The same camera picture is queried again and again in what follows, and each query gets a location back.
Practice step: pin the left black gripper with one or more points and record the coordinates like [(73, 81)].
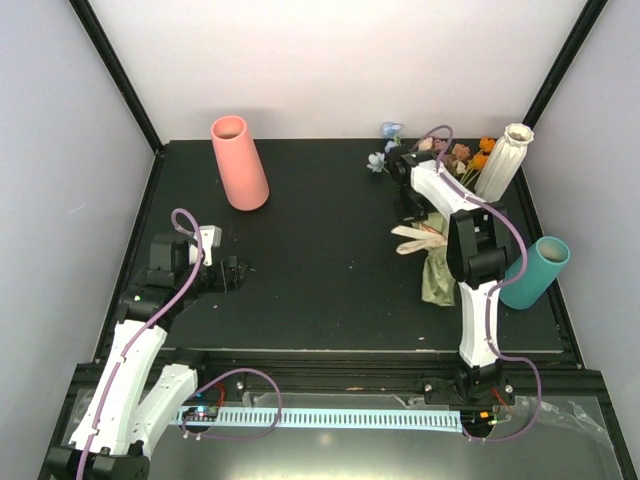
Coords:
[(234, 279)]

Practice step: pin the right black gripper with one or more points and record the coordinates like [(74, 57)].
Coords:
[(405, 216)]

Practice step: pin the cream printed ribbon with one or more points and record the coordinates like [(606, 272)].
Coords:
[(418, 239)]

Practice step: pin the pink artificial flower bunch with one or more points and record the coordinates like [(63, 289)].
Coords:
[(455, 157)]

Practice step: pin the green and orange wrapping paper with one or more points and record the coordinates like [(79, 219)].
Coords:
[(437, 281)]

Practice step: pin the orange artificial flower bunch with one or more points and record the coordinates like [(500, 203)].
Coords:
[(478, 161)]

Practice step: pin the blue artificial flower bunch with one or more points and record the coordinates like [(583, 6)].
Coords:
[(391, 134)]

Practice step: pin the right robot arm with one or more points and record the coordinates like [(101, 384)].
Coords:
[(478, 247)]

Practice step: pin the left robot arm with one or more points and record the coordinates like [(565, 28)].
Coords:
[(124, 421)]

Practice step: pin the pink ceramic vase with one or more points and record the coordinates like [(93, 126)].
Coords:
[(240, 168)]

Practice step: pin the white ribbed vase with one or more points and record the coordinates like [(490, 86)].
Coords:
[(504, 161)]

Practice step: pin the teal cylindrical vase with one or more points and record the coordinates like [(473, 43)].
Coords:
[(546, 258)]

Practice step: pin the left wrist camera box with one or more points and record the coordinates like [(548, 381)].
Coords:
[(211, 239)]

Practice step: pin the white slotted cable duct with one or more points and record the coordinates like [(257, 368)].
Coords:
[(318, 418)]

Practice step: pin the right black frame post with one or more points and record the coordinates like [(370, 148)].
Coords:
[(572, 45)]

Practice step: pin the black frame post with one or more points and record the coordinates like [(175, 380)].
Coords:
[(101, 43), (572, 45)]

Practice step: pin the left black frame post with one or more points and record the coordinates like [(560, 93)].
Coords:
[(101, 43)]

